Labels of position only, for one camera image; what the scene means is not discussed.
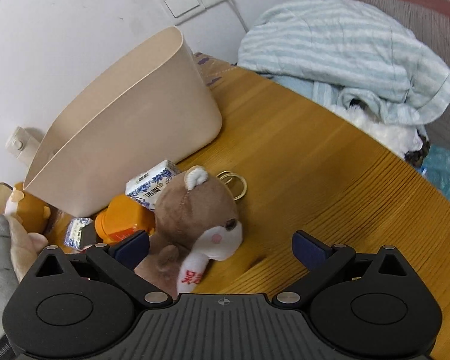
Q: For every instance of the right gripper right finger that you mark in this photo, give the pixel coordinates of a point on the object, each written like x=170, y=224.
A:
x=324, y=264

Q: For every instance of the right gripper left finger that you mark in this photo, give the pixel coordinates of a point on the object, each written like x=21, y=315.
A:
x=118, y=262

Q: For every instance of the orange plastic bottle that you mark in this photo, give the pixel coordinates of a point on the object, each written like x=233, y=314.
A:
x=122, y=218

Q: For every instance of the blue white tissue pack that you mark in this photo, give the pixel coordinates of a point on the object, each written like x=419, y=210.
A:
x=146, y=188

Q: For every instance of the brown monkey plush toy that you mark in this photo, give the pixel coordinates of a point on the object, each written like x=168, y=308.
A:
x=196, y=222

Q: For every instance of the grey turtle plush pillow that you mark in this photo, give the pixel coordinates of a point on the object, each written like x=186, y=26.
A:
x=22, y=223

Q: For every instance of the gold key rings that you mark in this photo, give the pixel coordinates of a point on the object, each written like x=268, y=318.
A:
x=234, y=183

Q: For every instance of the black white plush toy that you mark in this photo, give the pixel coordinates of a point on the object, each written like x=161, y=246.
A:
x=409, y=143

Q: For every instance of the cream thermos bottle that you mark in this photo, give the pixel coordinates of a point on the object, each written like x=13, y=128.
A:
x=23, y=144

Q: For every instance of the blue plastic bag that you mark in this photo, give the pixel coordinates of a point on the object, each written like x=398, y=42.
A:
x=436, y=169

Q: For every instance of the beige plastic storage bin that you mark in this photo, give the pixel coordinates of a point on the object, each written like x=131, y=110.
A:
x=149, y=106

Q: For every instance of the striped light blue blanket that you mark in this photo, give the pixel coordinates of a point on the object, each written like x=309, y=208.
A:
x=339, y=51

